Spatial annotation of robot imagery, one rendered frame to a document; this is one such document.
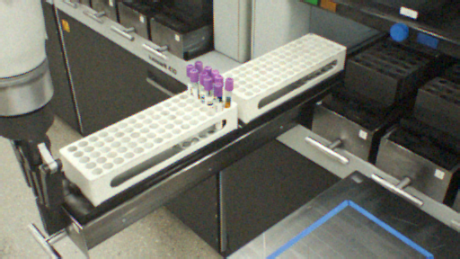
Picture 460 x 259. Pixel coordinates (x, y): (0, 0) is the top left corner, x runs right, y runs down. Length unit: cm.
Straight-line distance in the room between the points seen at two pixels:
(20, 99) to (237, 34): 71
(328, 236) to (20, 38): 47
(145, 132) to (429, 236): 46
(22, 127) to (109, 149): 18
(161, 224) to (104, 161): 110
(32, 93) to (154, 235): 125
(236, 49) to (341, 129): 40
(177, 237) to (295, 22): 97
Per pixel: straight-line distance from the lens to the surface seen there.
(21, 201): 211
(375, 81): 102
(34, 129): 70
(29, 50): 64
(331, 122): 102
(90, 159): 81
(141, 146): 82
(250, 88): 96
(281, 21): 115
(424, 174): 95
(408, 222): 79
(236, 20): 125
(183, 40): 130
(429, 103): 98
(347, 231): 75
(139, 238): 186
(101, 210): 80
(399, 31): 93
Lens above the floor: 136
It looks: 36 degrees down
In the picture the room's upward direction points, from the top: straight up
